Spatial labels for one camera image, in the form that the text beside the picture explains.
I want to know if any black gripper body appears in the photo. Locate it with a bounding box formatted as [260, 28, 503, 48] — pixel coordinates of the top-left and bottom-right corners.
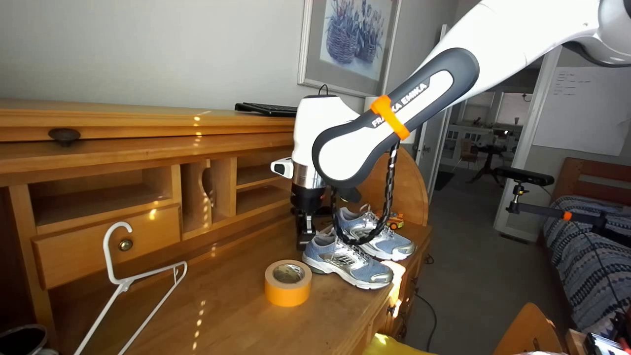
[290, 186, 329, 219]

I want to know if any blue grey sneaker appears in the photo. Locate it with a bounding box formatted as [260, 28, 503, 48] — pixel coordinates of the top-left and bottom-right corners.
[299, 225, 396, 292]
[331, 204, 418, 263]

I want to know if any orange tape roll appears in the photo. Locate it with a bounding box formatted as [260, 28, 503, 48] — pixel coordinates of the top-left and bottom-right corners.
[262, 259, 313, 310]

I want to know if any black keyboard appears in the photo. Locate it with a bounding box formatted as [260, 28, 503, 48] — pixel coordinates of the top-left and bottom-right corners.
[232, 99, 299, 119]

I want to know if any wooden roll-top desk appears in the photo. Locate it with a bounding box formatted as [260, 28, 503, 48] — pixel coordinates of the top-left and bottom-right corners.
[0, 97, 432, 355]

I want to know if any yellow cushion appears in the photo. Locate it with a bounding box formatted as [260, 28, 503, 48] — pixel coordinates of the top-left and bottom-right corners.
[361, 332, 432, 355]

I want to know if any framed flower picture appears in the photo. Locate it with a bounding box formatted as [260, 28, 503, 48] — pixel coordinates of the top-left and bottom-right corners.
[297, 0, 404, 99]

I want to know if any black tripod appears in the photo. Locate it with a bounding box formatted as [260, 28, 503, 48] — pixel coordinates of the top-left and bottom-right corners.
[469, 142, 510, 188]

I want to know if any bed with striped blanket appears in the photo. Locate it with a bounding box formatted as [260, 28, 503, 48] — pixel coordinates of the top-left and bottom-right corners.
[540, 156, 631, 334]

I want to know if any white whiteboard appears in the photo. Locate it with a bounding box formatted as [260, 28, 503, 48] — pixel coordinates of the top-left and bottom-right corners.
[532, 64, 631, 158]

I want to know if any black round object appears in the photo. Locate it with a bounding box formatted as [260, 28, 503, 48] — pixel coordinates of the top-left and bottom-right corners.
[0, 324, 51, 355]

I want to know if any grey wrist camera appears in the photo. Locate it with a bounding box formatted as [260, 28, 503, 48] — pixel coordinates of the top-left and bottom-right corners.
[268, 156, 295, 180]

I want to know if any black robot cable chain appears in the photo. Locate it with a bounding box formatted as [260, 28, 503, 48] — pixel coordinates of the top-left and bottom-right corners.
[331, 144, 402, 249]

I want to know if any white wire hanger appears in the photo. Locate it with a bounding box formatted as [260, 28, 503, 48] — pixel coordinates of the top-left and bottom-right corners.
[73, 221, 191, 355]

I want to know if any black stereo camera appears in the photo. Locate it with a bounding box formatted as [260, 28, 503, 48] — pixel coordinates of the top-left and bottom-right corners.
[495, 166, 556, 190]

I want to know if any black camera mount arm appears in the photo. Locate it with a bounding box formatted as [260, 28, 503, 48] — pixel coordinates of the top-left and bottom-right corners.
[505, 184, 631, 233]

